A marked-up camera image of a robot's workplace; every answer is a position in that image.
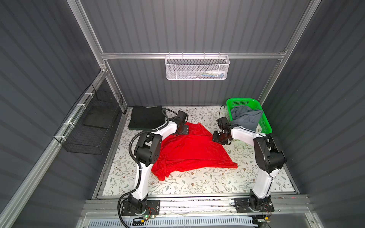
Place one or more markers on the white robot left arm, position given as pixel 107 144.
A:
pixel 145 148

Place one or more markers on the green plastic laundry basket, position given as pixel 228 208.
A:
pixel 263 126

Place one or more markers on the grey t-shirt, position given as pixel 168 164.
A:
pixel 246 117

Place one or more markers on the white wire mesh basket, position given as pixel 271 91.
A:
pixel 190 67

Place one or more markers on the white spray bottle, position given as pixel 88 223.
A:
pixel 214 74

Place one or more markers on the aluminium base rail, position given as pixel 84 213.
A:
pixel 169 206

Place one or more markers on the folded black t-shirt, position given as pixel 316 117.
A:
pixel 146 118

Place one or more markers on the black wire basket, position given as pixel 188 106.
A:
pixel 93 127

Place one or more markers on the white slotted cable duct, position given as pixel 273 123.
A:
pixel 194 222

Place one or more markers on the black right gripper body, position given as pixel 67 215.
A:
pixel 218 137

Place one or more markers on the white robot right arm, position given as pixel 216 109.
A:
pixel 268 157

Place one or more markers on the red t-shirt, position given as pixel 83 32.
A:
pixel 189 152

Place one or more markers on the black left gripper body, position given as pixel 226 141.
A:
pixel 184 129

